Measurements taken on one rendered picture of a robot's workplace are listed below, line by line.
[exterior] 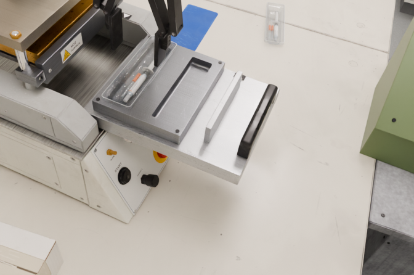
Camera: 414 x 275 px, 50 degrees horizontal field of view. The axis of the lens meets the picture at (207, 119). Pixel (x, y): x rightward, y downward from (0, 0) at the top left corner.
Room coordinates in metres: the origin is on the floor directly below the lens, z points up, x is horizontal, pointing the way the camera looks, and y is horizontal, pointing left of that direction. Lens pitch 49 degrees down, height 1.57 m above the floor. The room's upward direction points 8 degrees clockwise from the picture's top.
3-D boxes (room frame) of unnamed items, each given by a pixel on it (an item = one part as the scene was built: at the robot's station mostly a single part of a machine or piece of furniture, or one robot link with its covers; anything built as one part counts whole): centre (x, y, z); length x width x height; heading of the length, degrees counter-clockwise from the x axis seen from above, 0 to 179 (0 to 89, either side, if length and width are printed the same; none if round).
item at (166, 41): (0.56, 0.08, 1.10); 0.03 x 0.01 x 0.05; 74
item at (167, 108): (0.57, 0.09, 0.98); 0.20 x 0.17 x 0.03; 163
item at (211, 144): (0.55, 0.04, 0.97); 0.30 x 0.22 x 0.08; 73
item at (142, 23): (0.75, 0.22, 0.97); 0.26 x 0.05 x 0.07; 73
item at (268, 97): (0.51, -0.09, 0.99); 0.15 x 0.02 x 0.04; 163
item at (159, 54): (0.57, 0.09, 1.07); 0.03 x 0.01 x 0.07; 164
